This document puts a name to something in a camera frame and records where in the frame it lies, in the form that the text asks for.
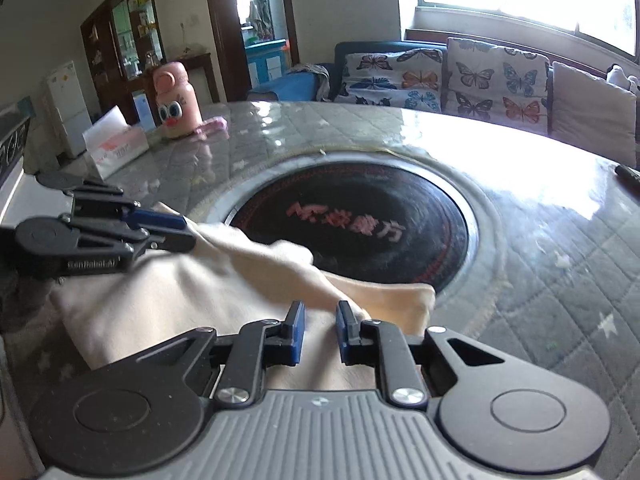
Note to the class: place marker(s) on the dark wooden door frame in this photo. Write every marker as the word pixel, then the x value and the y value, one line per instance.
pixel 220 35

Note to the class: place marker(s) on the tall butterfly print cushion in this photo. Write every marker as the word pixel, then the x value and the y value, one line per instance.
pixel 495 85

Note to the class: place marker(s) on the small pink cloth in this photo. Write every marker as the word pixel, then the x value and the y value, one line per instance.
pixel 212 126

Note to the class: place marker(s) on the blue cabinet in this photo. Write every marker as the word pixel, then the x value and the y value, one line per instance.
pixel 265 62

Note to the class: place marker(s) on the plain beige cushion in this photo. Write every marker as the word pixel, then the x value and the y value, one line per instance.
pixel 590 110

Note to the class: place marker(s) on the blue and white carton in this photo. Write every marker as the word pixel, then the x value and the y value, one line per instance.
pixel 141 110

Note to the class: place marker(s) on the black remote control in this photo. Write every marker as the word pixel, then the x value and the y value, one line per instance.
pixel 629 174

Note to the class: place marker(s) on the blue sofa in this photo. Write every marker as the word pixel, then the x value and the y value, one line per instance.
pixel 285 87

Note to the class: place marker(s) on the wide butterfly print cushion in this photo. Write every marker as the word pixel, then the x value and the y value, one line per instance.
pixel 390 80

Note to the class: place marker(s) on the white tissue box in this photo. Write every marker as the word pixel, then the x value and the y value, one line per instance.
pixel 117 147

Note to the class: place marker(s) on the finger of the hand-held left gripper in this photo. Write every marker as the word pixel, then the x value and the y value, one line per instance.
pixel 155 220
pixel 170 241

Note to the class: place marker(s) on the grey blanket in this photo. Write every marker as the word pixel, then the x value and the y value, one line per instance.
pixel 312 72

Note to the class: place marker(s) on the dark wooden display cabinet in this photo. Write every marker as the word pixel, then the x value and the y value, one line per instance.
pixel 100 45

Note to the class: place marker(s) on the beige garment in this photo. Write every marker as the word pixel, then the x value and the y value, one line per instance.
pixel 175 300

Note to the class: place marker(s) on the black round induction cooktop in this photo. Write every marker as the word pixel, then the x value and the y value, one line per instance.
pixel 380 195

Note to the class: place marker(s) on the white refrigerator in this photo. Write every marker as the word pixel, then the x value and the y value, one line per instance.
pixel 67 105

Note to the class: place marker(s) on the pink cartoon bottle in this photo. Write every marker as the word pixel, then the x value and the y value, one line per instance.
pixel 175 100

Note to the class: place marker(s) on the dark patterned panel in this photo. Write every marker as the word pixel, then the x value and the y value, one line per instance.
pixel 12 145

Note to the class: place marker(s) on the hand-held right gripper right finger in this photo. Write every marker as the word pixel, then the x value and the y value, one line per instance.
pixel 344 335

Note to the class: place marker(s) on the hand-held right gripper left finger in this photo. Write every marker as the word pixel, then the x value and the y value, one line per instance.
pixel 298 332

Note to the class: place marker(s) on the white plush toy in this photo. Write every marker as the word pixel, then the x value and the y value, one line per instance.
pixel 622 79

